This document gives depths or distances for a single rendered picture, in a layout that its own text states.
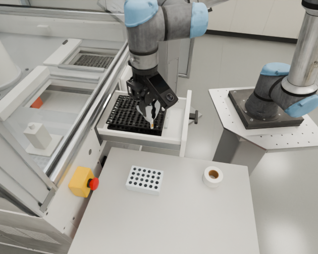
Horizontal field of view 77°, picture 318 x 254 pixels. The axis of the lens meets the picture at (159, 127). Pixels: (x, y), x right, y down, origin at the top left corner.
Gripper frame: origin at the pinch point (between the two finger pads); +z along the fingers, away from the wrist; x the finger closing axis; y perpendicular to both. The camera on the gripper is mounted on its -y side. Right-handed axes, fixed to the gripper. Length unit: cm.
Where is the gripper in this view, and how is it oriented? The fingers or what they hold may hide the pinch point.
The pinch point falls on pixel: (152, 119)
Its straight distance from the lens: 68.2
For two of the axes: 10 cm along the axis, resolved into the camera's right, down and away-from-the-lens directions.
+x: -6.9, 5.4, -4.7
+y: -7.2, -5.1, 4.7
